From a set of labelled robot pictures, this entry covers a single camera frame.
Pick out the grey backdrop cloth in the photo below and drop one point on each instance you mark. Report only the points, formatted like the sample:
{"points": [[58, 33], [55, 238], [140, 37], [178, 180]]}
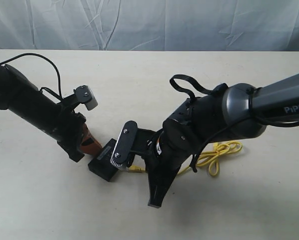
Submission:
{"points": [[150, 25]]}

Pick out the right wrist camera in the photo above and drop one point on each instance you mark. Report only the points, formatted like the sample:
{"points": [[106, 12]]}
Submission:
{"points": [[131, 141]]}

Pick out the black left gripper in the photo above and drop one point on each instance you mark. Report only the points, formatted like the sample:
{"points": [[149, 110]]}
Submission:
{"points": [[68, 130]]}

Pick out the small black network box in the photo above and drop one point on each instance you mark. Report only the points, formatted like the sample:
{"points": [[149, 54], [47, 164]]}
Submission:
{"points": [[101, 165]]}

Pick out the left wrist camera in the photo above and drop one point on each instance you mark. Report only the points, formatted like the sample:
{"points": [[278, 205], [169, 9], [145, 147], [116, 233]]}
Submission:
{"points": [[85, 96]]}

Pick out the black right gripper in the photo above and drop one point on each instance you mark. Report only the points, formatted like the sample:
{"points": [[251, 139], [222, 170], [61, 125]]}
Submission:
{"points": [[164, 152]]}

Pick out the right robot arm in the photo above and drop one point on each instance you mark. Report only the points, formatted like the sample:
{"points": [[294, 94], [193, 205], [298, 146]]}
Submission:
{"points": [[225, 113]]}

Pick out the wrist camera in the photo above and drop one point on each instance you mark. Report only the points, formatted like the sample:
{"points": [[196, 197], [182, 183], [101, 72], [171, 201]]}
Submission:
{"points": [[131, 141], [85, 96]]}

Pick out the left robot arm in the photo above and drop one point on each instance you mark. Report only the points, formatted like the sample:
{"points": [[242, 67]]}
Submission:
{"points": [[49, 111]]}

